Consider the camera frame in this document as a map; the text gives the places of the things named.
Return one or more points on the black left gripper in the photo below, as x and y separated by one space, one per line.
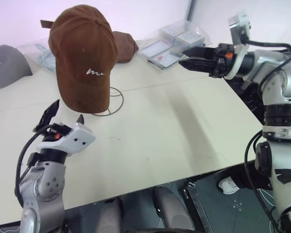
53 132

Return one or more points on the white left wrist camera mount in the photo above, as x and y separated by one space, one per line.
77 139

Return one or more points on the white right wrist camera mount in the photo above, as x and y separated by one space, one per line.
240 24

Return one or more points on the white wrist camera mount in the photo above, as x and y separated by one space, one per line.
240 24
77 139

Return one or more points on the dark grey rounded shape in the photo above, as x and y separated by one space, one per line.
110 216
169 206

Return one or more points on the clear plastic card box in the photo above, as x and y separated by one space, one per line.
190 37
171 34

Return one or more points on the clear bag of cards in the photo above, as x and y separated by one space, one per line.
156 55

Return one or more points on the black equipment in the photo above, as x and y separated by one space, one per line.
251 97

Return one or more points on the black metal frame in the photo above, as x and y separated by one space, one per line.
196 201

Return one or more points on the brown cap with white script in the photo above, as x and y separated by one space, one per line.
80 48

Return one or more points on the plain brown cap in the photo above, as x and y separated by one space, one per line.
124 46

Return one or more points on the clear bag with pale item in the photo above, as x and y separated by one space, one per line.
44 58

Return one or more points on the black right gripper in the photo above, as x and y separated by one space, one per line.
221 60

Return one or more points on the dark grey cap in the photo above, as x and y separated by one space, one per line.
9 69

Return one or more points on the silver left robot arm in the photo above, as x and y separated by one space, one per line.
46 184

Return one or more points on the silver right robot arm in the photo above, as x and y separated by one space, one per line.
280 121

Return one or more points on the grey vertical post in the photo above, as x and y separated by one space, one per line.
190 9

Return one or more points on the white crumpled paper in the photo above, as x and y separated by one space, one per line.
229 186

